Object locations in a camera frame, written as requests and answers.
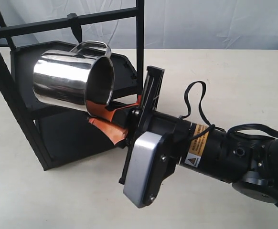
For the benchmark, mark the white wrinkled backdrop cloth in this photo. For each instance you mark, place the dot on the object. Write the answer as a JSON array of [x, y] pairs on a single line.
[[171, 24]]

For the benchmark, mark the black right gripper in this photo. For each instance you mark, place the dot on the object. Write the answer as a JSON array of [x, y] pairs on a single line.
[[142, 119]]

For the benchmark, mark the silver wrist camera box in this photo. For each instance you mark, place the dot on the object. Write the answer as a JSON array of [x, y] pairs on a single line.
[[147, 167]]

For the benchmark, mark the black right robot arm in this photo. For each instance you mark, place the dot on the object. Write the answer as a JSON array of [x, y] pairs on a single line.
[[245, 156]]

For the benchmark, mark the black metal shelf rack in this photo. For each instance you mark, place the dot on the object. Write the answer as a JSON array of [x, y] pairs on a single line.
[[59, 135]]

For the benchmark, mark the shiny steel mug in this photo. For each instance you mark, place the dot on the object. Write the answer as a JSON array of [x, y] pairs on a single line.
[[69, 78]]

